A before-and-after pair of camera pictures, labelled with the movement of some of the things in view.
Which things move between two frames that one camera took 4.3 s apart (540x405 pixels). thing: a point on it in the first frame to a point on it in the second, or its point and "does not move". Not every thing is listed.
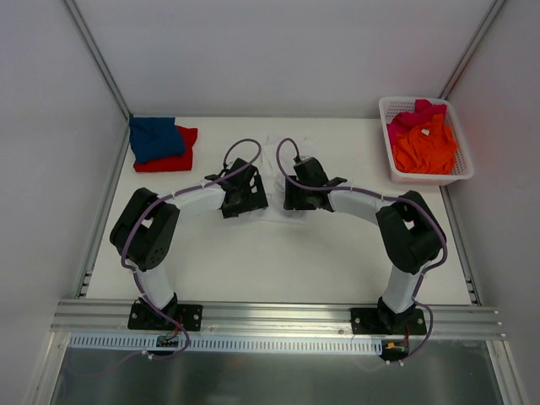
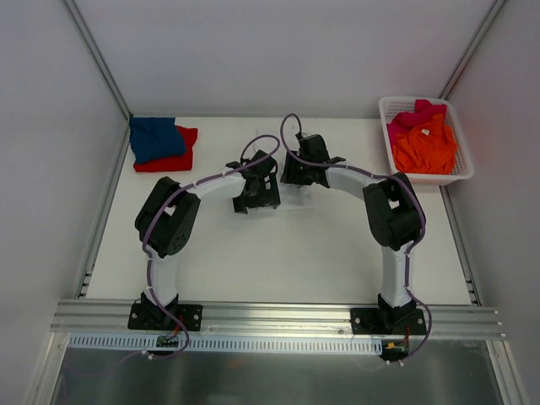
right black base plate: x=375 y=321 does not move
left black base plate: x=142 y=317 does not move
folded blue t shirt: x=154 y=138 does not move
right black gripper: x=298 y=201 to x=296 y=176
